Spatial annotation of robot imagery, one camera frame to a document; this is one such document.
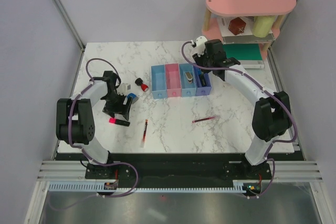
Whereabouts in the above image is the pale yellow cylinder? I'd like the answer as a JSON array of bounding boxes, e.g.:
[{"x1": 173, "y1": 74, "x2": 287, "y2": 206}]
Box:
[{"x1": 252, "y1": 16, "x2": 275, "y2": 38}]

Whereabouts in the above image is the red gel pen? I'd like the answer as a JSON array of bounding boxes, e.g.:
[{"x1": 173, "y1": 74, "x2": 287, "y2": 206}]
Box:
[{"x1": 192, "y1": 115, "x2": 218, "y2": 123}]

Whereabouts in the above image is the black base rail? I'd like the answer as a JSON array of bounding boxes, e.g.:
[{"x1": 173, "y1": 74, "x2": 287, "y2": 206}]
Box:
[{"x1": 55, "y1": 152, "x2": 271, "y2": 185}]

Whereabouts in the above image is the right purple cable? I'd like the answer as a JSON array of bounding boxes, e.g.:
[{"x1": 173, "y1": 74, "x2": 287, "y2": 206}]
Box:
[{"x1": 181, "y1": 40, "x2": 297, "y2": 200}]

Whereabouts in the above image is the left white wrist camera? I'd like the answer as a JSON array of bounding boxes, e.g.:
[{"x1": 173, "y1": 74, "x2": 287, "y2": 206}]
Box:
[{"x1": 116, "y1": 83, "x2": 131, "y2": 96}]

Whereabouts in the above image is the white book on shelf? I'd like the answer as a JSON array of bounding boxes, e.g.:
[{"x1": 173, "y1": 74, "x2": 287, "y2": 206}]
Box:
[{"x1": 216, "y1": 16, "x2": 280, "y2": 44}]

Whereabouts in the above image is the green grey book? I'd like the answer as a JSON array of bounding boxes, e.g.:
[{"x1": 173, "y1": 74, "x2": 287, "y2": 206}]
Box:
[{"x1": 223, "y1": 44, "x2": 265, "y2": 69}]

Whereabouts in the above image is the light blue drawer bin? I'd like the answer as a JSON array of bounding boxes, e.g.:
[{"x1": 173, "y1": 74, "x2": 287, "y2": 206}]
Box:
[{"x1": 151, "y1": 65, "x2": 167, "y2": 99}]

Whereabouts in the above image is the purple drawer bin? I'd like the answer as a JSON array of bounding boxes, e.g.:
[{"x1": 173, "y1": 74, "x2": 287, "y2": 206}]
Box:
[{"x1": 194, "y1": 67, "x2": 212, "y2": 96}]

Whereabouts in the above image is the dark red cube box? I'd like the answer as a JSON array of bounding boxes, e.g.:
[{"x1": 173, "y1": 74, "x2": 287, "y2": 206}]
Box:
[{"x1": 228, "y1": 17, "x2": 247, "y2": 35}]

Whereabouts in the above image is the pink cap black highlighter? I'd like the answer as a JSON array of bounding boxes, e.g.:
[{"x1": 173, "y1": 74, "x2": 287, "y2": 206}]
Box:
[{"x1": 109, "y1": 118, "x2": 130, "y2": 127}]

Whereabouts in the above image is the blue grey eraser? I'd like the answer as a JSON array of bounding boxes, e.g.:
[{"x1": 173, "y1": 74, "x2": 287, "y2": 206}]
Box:
[{"x1": 127, "y1": 93, "x2": 139, "y2": 104}]

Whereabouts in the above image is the blue cap black highlighter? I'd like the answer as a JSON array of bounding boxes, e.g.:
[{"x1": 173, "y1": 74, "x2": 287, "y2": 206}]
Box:
[{"x1": 197, "y1": 68, "x2": 207, "y2": 87}]

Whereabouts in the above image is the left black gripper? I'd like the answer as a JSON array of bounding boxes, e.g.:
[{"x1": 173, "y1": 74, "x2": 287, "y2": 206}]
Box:
[{"x1": 102, "y1": 92, "x2": 133, "y2": 121}]

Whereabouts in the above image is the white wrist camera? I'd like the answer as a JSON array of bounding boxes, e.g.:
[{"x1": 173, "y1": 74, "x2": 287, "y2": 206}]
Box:
[
  {"x1": 116, "y1": 83, "x2": 131, "y2": 96},
  {"x1": 193, "y1": 36, "x2": 208, "y2": 57}
]

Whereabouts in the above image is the grey white eraser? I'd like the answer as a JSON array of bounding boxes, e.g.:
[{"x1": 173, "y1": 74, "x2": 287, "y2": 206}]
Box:
[{"x1": 184, "y1": 71, "x2": 193, "y2": 83}]

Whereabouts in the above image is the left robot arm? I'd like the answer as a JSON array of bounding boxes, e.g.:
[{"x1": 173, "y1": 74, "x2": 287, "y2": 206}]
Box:
[{"x1": 56, "y1": 71, "x2": 133, "y2": 178}]

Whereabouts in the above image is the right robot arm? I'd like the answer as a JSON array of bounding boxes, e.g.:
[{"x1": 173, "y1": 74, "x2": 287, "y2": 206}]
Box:
[{"x1": 191, "y1": 36, "x2": 295, "y2": 179}]

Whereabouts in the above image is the pink drawer bin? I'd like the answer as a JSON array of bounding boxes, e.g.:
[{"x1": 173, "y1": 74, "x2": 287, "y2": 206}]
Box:
[{"x1": 165, "y1": 63, "x2": 182, "y2": 98}]

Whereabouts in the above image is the red black pen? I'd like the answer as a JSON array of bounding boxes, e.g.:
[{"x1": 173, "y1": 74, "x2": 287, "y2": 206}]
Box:
[{"x1": 141, "y1": 119, "x2": 148, "y2": 148}]

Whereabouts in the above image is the pink wooden shelf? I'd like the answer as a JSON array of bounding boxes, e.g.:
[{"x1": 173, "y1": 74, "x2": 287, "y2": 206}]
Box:
[{"x1": 201, "y1": 0, "x2": 297, "y2": 51}]

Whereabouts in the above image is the red black stamp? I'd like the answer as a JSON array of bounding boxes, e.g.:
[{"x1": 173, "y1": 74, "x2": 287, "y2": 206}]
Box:
[{"x1": 135, "y1": 78, "x2": 149, "y2": 92}]

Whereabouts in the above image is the purple cable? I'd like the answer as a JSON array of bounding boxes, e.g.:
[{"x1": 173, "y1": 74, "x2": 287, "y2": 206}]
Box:
[
  {"x1": 48, "y1": 58, "x2": 140, "y2": 212},
  {"x1": 181, "y1": 40, "x2": 297, "y2": 200}
]

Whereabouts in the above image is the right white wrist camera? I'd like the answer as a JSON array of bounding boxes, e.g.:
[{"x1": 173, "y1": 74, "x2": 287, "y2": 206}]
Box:
[{"x1": 193, "y1": 36, "x2": 208, "y2": 57}]

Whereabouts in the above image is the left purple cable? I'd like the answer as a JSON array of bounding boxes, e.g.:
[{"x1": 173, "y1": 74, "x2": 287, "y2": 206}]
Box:
[{"x1": 48, "y1": 58, "x2": 140, "y2": 212}]

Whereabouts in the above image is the white cable duct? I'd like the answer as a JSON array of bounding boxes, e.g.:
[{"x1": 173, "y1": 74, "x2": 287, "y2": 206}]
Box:
[{"x1": 48, "y1": 182, "x2": 260, "y2": 193}]

